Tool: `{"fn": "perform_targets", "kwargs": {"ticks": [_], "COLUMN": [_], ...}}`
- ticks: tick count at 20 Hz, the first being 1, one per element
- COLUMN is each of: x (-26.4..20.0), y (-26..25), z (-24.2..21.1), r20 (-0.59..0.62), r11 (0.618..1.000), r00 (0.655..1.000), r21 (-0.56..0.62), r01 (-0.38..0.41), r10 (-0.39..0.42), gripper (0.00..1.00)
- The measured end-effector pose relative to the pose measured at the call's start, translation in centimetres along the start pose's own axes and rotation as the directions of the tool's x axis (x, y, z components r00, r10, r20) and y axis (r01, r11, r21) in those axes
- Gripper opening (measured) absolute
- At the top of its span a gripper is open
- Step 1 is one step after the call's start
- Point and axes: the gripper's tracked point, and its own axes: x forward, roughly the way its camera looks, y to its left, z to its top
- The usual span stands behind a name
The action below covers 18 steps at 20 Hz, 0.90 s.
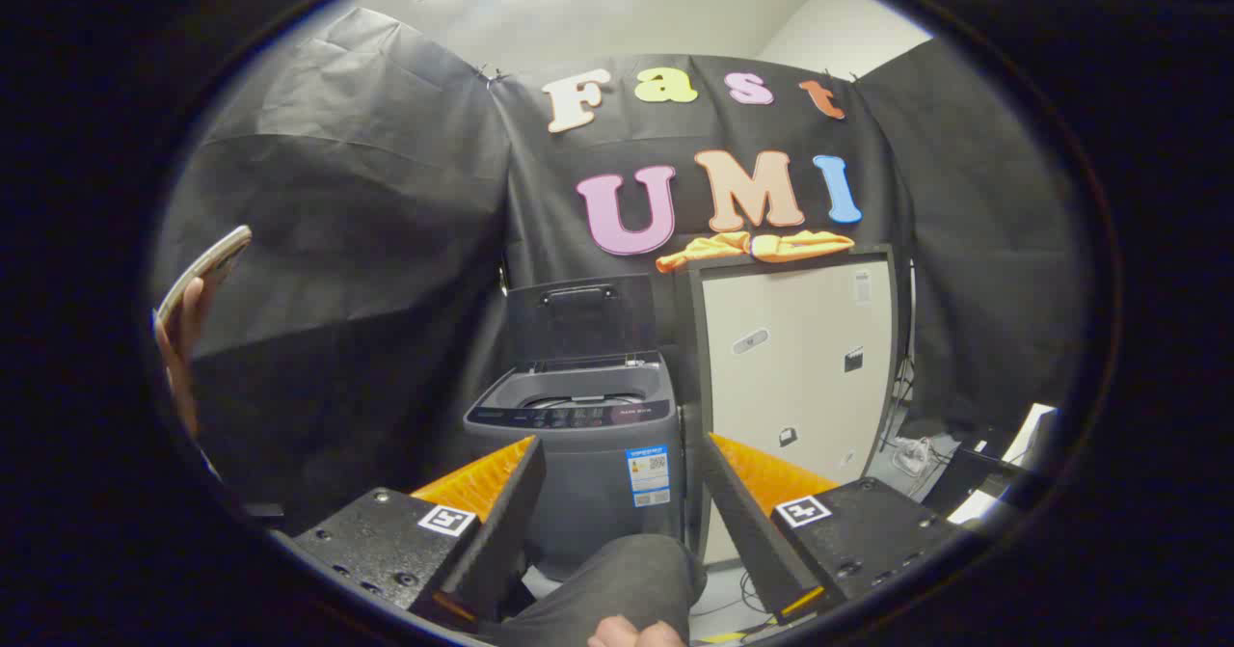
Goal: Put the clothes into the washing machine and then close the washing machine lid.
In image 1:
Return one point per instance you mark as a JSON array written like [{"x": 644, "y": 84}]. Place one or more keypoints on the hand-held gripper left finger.
[{"x": 501, "y": 531}]

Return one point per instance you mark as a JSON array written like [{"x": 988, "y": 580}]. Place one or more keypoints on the person's leg in grey trousers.
[{"x": 598, "y": 589}]

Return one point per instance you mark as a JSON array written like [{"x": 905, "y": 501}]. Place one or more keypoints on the black backdrop cloth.
[{"x": 386, "y": 242}]

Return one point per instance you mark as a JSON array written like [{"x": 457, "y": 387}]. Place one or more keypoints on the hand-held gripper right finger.
[{"x": 752, "y": 541}]

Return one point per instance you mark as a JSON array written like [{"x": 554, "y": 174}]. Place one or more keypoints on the white board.
[{"x": 1027, "y": 435}]

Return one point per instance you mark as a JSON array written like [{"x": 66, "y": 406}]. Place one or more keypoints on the black box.
[{"x": 964, "y": 483}]

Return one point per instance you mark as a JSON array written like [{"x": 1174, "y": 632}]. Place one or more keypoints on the orange polo shirt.
[{"x": 791, "y": 245}]

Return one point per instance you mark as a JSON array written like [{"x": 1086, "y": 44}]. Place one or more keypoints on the white cabinet with dark frame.
[{"x": 800, "y": 387}]

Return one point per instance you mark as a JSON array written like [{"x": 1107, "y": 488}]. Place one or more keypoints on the white smartphone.
[{"x": 207, "y": 266}]

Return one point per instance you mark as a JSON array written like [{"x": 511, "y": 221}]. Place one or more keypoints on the grey washing machine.
[{"x": 588, "y": 493}]

